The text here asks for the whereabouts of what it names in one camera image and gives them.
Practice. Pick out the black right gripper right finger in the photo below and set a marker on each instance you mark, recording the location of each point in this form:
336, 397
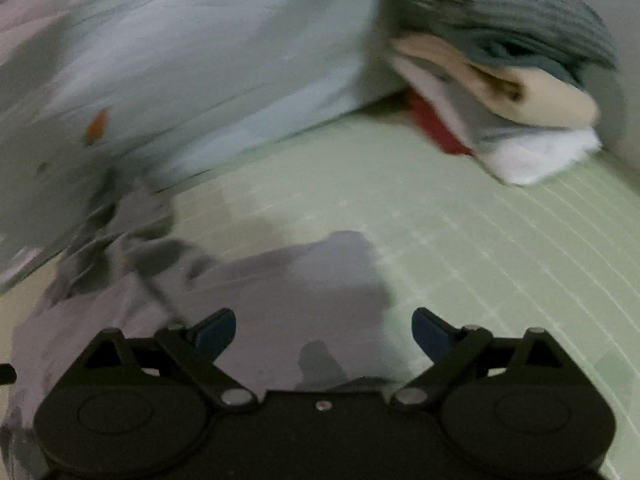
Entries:
458, 356

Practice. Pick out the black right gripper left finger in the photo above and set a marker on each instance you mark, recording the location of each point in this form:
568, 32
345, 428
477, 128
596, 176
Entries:
194, 350

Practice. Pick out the grey zip hoodie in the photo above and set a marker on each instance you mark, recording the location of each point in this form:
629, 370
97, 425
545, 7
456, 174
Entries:
310, 317

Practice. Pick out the green grid cutting mat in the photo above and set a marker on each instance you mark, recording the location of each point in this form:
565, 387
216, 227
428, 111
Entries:
562, 254

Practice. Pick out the white folded garment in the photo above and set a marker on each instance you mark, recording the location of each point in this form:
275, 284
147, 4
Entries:
514, 154

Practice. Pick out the red folded garment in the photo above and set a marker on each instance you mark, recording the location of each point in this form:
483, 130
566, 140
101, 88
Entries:
432, 126

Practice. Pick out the beige folded garment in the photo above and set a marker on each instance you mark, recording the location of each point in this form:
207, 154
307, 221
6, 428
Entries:
529, 96

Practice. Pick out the light blue printed bedsheet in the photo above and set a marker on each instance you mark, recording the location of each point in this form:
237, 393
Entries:
165, 89

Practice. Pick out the grey striped folded garment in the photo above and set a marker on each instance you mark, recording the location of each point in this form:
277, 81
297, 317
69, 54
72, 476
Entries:
561, 37

